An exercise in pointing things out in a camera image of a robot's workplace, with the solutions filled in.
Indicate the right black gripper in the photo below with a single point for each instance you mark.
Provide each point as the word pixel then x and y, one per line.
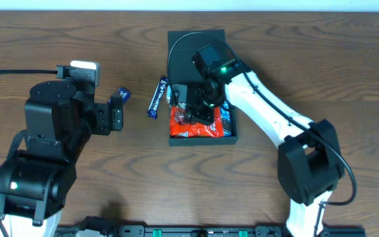
pixel 194 107

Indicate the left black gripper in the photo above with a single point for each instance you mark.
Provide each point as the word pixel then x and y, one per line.
pixel 103 116

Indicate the blue Eclipse mints box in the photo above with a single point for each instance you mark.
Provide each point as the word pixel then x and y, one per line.
pixel 124 93

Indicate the blue Oreo cookie pack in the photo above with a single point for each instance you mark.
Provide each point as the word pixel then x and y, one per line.
pixel 226 119

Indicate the red Hacks candy bag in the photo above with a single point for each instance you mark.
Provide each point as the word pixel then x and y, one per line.
pixel 180 128

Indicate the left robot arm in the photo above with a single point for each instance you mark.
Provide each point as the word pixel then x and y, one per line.
pixel 40 169

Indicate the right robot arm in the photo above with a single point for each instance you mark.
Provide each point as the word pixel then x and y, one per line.
pixel 309 160

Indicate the purple Dairy Milk bar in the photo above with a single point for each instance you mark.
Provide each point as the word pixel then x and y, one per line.
pixel 156 99

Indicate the dark green open box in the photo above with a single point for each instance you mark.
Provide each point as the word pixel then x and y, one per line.
pixel 183 45

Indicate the black mounting rail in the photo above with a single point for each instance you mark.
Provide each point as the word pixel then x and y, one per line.
pixel 95 226

